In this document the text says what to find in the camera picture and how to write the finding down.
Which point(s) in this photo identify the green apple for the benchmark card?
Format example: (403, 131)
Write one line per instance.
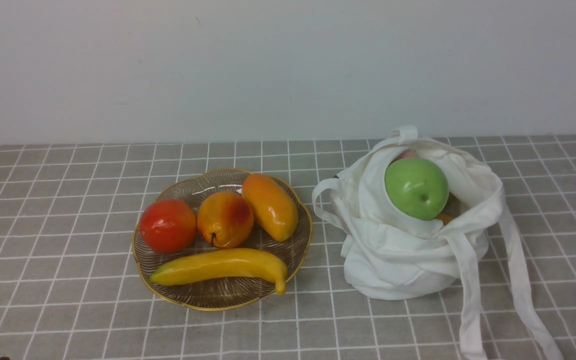
(417, 187)

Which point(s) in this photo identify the white cloth bag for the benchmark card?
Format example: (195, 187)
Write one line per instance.
(391, 256)

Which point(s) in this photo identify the pink fruit in bag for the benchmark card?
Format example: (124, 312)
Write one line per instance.
(409, 153)

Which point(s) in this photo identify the orange fruit in bag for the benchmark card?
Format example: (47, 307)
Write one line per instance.
(445, 218)

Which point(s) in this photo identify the orange mango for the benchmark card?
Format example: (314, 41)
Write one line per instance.
(274, 210)

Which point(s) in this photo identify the orange red pear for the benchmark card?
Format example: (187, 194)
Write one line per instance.
(225, 220)

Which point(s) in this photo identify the yellow banana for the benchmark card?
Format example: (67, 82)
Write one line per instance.
(213, 265)

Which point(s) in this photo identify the red tomato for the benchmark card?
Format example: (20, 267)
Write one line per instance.
(168, 226)

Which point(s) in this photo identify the grey checked tablecloth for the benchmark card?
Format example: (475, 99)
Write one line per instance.
(70, 290)

